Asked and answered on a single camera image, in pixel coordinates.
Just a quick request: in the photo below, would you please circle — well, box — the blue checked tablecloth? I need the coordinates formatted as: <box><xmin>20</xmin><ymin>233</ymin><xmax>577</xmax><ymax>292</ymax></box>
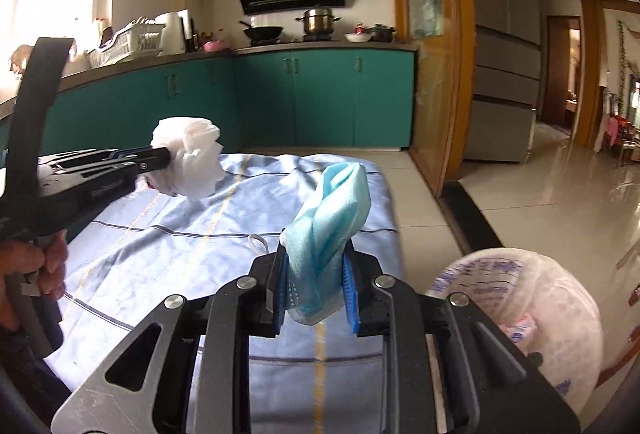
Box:
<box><xmin>48</xmin><ymin>151</ymin><xmax>383</xmax><ymax>433</ymax></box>

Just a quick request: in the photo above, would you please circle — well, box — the wooden door frame partition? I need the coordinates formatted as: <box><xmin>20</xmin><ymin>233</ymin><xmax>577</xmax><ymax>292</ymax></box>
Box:
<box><xmin>395</xmin><ymin>0</ymin><xmax>476</xmax><ymax>197</ymax></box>

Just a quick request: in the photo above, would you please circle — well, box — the white bag with red item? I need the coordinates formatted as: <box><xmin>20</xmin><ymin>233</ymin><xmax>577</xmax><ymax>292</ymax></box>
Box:
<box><xmin>144</xmin><ymin>116</ymin><xmax>224</xmax><ymax>201</ymax></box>

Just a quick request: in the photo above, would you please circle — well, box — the white plastic trash bag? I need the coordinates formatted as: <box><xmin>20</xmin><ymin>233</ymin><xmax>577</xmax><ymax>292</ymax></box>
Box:
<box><xmin>426</xmin><ymin>248</ymin><xmax>604</xmax><ymax>414</ymax></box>

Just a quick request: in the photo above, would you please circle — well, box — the pink container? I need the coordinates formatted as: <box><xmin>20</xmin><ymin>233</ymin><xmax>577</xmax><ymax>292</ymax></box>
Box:
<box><xmin>201</xmin><ymin>40</ymin><xmax>229</xmax><ymax>53</ymax></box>

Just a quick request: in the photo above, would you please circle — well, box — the black wok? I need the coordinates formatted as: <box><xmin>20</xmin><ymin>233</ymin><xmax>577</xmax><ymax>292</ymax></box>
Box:
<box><xmin>239</xmin><ymin>20</ymin><xmax>283</xmax><ymax>46</ymax></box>

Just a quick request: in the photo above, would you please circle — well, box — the grey refrigerator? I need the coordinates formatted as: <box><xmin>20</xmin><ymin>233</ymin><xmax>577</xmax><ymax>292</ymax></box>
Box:
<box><xmin>464</xmin><ymin>0</ymin><xmax>541</xmax><ymax>163</ymax></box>

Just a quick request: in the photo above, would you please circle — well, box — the white electric kettle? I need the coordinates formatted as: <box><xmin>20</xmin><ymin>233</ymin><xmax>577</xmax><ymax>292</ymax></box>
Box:
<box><xmin>154</xmin><ymin>9</ymin><xmax>192</xmax><ymax>55</ymax></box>

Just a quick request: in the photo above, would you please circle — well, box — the left hand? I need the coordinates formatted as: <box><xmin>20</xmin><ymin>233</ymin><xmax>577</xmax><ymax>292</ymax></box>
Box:
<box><xmin>0</xmin><ymin>230</ymin><xmax>68</xmax><ymax>332</ymax></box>

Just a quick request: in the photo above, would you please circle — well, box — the dark small pot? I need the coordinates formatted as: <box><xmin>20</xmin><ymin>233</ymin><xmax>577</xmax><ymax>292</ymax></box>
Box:
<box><xmin>368</xmin><ymin>24</ymin><xmax>396</xmax><ymax>43</ymax></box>

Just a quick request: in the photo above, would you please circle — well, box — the steel stock pot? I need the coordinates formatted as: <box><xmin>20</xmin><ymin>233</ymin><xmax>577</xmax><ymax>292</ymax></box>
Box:
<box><xmin>295</xmin><ymin>6</ymin><xmax>341</xmax><ymax>36</ymax></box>

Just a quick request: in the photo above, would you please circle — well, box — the blue face mask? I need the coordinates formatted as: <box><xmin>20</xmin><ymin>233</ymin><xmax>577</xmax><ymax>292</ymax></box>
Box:
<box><xmin>279</xmin><ymin>161</ymin><xmax>371</xmax><ymax>326</ymax></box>

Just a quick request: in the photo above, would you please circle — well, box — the white bowl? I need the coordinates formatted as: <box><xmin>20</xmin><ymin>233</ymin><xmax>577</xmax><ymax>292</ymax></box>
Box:
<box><xmin>344</xmin><ymin>32</ymin><xmax>372</xmax><ymax>43</ymax></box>

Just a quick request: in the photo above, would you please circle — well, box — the white dish rack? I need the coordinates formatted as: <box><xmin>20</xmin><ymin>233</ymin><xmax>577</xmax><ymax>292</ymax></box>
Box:
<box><xmin>88</xmin><ymin>19</ymin><xmax>166</xmax><ymax>69</ymax></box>

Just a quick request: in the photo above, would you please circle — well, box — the pink plastic bag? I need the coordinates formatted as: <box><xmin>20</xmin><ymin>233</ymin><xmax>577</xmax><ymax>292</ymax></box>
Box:
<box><xmin>499</xmin><ymin>313</ymin><xmax>538</xmax><ymax>347</ymax></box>

